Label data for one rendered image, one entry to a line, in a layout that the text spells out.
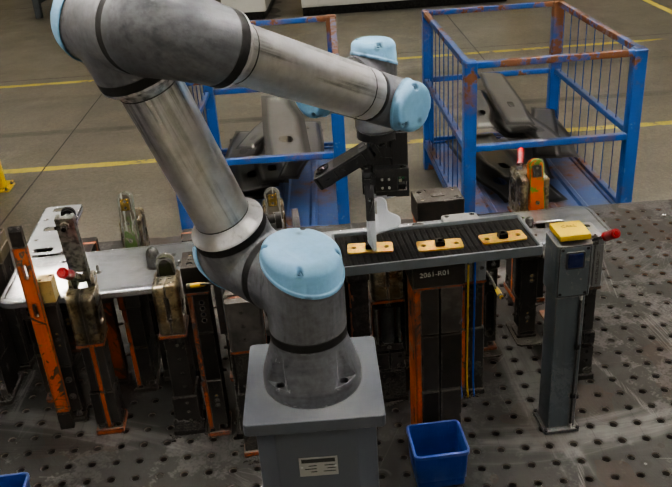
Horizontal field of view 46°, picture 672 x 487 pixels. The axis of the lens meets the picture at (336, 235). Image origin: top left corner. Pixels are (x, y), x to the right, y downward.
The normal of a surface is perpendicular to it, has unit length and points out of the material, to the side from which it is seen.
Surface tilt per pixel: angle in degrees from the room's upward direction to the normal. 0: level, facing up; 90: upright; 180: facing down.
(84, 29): 86
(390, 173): 90
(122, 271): 0
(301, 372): 72
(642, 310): 0
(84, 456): 0
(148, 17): 62
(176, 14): 58
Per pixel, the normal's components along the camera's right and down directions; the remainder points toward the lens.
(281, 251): 0.03, -0.85
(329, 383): 0.33, 0.11
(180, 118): 0.67, 0.30
